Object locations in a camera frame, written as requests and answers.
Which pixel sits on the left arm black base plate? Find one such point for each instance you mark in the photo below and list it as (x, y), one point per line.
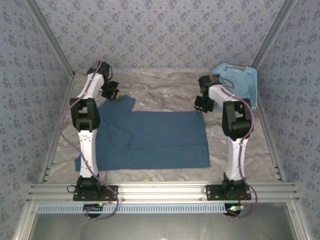
(111, 193)

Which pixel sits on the light blue plastic basket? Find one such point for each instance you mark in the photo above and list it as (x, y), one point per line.
(253, 103)

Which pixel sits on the pale blue t-shirt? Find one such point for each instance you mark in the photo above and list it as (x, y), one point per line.
(237, 82)

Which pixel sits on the aluminium table edge rail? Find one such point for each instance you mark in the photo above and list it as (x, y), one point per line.
(271, 150)
(56, 140)

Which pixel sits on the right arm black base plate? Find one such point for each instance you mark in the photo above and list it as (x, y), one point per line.
(213, 193)

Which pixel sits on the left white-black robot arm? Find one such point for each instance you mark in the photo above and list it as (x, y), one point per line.
(87, 150)

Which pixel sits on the right aluminium corner post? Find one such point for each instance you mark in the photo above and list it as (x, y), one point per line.
(273, 35)

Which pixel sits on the left aluminium corner post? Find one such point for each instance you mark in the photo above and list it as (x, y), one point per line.
(50, 37)

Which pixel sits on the shiny metal sheet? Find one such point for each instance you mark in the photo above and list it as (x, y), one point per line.
(160, 227)

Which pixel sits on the aluminium mounting rail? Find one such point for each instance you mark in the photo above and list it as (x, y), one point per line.
(160, 191)

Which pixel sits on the right aluminium table edge rail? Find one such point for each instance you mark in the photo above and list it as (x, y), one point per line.
(271, 150)

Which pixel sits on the dark blue towel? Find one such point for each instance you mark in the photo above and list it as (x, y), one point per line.
(162, 140)

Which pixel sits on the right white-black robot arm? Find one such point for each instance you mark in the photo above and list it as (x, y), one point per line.
(236, 150)

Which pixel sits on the left aluminium table edge rail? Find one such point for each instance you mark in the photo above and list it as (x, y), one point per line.
(56, 140)

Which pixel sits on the aluminium corner post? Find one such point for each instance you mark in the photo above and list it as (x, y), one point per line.
(50, 37)
(273, 35)

